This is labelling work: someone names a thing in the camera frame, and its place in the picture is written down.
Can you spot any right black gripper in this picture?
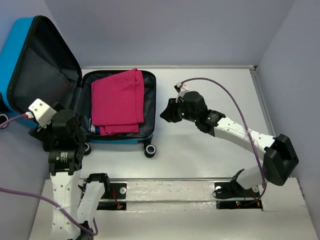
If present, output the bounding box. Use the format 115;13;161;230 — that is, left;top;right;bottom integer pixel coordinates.
159;96;198;123

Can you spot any magenta cloth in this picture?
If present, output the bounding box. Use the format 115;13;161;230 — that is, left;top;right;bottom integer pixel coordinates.
91;68;145;136

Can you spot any blue hard-shell suitcase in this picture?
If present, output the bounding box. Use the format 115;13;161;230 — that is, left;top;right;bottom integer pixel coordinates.
0;15;157;158

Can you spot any blue white patterned cloth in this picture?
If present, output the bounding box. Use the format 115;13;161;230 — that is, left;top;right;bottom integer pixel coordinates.
88;118;100;135

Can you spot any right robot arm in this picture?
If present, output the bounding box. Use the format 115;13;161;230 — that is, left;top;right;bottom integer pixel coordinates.
160;91;299;200

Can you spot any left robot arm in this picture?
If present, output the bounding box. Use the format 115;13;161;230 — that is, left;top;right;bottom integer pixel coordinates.
34;106;111;240

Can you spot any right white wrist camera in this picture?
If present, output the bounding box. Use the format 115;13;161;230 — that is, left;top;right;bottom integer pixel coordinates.
174;82;190;103

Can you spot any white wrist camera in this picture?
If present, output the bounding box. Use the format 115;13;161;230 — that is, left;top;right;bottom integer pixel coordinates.
174;82;190;103
26;98;57;129

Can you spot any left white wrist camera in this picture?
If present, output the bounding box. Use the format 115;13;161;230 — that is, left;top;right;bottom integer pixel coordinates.
26;98;57;129

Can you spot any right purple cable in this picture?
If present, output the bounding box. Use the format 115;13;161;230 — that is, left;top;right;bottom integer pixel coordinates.
181;77;268;208

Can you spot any purple cable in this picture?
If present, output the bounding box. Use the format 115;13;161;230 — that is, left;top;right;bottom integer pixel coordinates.
181;77;268;208
0;113;99;236

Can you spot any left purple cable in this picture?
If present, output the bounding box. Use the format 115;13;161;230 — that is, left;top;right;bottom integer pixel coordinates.
0;113;99;236

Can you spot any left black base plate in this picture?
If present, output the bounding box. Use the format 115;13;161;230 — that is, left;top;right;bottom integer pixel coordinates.
97;181;127;211

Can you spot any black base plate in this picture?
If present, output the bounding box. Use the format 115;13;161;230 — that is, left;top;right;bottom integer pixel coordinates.
97;181;127;211
212;181;263;210

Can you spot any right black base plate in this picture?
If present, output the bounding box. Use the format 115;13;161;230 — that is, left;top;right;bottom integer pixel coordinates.
212;181;263;210

